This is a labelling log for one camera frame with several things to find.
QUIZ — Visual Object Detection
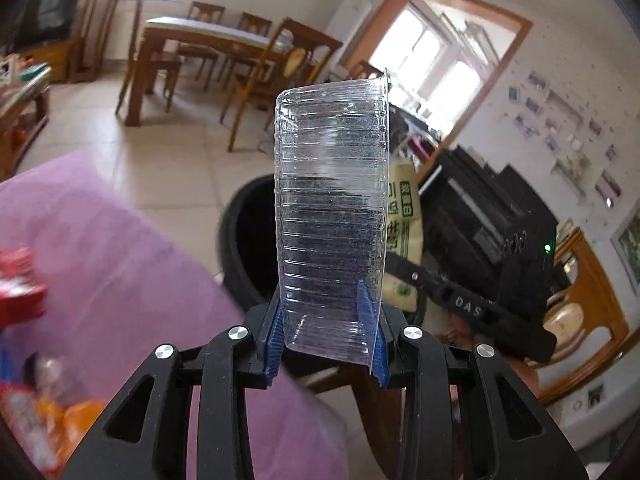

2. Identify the black flat television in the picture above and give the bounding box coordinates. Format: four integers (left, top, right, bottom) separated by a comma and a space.
13, 0, 79, 51

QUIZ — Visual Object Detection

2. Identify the green printed shopping bag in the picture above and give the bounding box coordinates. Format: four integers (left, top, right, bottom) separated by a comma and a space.
383, 160, 423, 313

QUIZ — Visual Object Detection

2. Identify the red milk carton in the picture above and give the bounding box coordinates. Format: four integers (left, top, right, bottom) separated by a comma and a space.
0, 248, 47, 330

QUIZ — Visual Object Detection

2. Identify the purple tablecloth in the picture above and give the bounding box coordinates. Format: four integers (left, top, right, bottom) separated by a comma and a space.
1, 153, 348, 479

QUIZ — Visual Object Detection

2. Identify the wooden dining table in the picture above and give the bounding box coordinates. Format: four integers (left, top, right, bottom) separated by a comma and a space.
125, 16, 269, 127

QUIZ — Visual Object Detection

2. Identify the black round trash bin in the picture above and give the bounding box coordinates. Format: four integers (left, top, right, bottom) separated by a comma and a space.
218, 173, 426, 328

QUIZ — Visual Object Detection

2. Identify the orange snack wrapper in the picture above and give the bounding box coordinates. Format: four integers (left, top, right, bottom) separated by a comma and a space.
1, 382, 105, 479

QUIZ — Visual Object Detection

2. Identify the left wooden dining chair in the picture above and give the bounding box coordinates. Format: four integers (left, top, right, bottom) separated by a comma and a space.
114, 0, 184, 116

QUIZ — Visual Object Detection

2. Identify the white standing air conditioner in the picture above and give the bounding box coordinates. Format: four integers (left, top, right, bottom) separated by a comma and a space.
324, 0, 372, 68

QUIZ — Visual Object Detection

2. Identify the wooden tv cabinet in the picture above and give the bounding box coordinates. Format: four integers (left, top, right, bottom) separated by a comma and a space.
20, 39, 75, 84

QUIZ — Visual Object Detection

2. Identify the wooden coffee table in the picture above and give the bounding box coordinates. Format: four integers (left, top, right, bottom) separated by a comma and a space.
0, 63, 51, 181

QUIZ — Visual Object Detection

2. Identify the clear plastic tray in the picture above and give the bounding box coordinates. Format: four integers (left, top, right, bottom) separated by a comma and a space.
274, 76, 390, 366

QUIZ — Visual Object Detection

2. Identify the wooden dining chair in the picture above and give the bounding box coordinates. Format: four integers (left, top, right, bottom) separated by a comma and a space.
219, 18, 343, 153
114, 0, 184, 116

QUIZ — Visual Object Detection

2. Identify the front wooden dining chair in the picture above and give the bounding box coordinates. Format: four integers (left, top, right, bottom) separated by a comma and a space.
219, 18, 343, 153

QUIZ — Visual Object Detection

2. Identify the person's right hand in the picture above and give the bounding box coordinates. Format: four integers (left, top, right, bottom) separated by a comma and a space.
439, 311, 542, 401

